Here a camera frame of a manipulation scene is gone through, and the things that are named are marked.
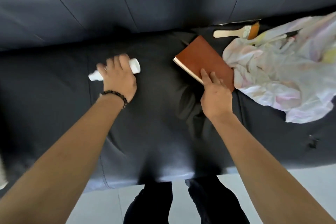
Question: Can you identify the white pastel stained cloth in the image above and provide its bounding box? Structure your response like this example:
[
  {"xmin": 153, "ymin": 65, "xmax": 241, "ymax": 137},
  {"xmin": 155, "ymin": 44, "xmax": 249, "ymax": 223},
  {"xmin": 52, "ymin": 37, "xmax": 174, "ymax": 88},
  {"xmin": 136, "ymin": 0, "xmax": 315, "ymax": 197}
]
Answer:
[{"xmin": 223, "ymin": 11, "xmax": 336, "ymax": 124}]

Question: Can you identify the black leather sofa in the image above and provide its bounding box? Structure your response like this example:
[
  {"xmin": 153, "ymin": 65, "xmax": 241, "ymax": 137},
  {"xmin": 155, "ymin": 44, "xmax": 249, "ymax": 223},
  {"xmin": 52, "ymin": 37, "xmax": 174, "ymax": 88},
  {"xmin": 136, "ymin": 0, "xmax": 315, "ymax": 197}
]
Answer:
[{"xmin": 0, "ymin": 0, "xmax": 336, "ymax": 196}]

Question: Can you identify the brown leather notebook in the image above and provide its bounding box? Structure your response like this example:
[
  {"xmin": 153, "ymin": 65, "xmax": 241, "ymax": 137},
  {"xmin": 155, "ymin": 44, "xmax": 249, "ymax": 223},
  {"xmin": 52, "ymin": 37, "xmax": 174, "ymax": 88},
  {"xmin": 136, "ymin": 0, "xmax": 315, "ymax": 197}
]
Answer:
[{"xmin": 173, "ymin": 35, "xmax": 235, "ymax": 93}]

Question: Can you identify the person's left hand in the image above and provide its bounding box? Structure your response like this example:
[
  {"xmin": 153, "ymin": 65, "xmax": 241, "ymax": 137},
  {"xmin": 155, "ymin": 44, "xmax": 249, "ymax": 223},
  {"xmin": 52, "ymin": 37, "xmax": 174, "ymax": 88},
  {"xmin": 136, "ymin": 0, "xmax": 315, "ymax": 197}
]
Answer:
[{"xmin": 96, "ymin": 54, "xmax": 137, "ymax": 102}]

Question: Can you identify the person's left forearm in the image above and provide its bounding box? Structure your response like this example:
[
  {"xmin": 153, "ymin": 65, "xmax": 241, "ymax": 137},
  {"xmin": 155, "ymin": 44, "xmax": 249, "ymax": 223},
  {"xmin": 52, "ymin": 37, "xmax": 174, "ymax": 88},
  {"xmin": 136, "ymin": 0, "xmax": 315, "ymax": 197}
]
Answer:
[{"xmin": 0, "ymin": 95, "xmax": 125, "ymax": 224}]

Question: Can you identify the person's right forearm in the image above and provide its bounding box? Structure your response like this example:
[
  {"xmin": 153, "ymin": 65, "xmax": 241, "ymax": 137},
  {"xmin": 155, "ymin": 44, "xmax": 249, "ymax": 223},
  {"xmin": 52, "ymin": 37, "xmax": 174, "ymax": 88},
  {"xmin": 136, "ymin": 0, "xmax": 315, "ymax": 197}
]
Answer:
[{"xmin": 210, "ymin": 112, "xmax": 336, "ymax": 224}]

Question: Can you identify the thin black tipped brush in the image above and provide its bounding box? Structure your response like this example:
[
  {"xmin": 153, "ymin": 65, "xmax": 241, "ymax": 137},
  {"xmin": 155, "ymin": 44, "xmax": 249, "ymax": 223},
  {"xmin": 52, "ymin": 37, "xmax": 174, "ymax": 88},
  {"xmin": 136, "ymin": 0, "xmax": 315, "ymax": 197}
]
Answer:
[{"xmin": 258, "ymin": 29, "xmax": 302, "ymax": 44}]

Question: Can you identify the dark beaded bracelet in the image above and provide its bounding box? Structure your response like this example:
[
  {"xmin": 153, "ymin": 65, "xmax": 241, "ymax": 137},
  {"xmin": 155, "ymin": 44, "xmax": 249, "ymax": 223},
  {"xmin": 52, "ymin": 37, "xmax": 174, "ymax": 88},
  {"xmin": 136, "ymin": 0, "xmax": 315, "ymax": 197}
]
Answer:
[{"xmin": 99, "ymin": 90, "xmax": 128, "ymax": 109}]

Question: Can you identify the wooden flat paintbrush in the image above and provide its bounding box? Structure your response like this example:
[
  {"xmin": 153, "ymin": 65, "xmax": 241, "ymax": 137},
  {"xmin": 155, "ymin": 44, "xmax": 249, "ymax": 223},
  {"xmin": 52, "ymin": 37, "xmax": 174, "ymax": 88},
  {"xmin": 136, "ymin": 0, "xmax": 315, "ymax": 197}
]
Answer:
[{"xmin": 213, "ymin": 21, "xmax": 260, "ymax": 40}]

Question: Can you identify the white spray bottle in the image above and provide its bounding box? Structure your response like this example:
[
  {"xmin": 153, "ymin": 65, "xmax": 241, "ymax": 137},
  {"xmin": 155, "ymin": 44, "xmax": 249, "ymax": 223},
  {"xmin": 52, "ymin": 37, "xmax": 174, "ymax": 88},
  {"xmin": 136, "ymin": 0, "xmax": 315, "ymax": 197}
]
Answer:
[{"xmin": 88, "ymin": 58, "xmax": 141, "ymax": 82}]

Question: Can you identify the person's right hand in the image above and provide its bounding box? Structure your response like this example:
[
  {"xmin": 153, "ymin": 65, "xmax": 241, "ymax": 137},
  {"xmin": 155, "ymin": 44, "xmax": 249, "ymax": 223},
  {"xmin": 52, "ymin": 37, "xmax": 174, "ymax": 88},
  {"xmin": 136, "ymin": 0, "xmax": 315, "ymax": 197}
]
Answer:
[{"xmin": 200, "ymin": 68, "xmax": 234, "ymax": 122}]

